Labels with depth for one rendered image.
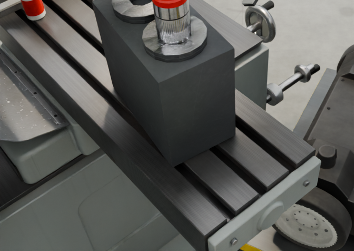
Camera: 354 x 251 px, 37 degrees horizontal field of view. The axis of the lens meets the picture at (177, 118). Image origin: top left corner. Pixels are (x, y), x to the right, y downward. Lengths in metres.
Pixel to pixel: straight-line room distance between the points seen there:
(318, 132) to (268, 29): 0.34
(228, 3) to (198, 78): 1.98
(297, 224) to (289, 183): 0.51
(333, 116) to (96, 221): 0.63
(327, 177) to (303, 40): 1.33
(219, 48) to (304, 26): 1.85
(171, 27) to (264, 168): 0.27
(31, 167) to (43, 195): 0.08
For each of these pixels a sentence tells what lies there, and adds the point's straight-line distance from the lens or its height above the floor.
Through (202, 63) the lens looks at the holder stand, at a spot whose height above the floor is 1.12.
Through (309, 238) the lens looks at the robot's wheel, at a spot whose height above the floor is 0.43.
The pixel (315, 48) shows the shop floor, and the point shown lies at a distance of 2.46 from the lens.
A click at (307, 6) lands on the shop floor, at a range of 2.69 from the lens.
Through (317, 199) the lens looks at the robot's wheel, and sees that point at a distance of 1.22.
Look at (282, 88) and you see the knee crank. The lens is 1.52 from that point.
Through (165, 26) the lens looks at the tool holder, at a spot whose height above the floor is 1.17.
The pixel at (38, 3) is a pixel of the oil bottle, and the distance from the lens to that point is 1.15.
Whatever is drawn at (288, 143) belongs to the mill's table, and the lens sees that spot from 0.86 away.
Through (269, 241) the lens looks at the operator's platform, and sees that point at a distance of 1.38.
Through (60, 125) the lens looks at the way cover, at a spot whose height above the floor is 0.87.
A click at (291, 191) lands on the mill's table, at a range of 0.84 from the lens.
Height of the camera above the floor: 1.61
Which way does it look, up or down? 48 degrees down
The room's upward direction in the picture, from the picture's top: 8 degrees counter-clockwise
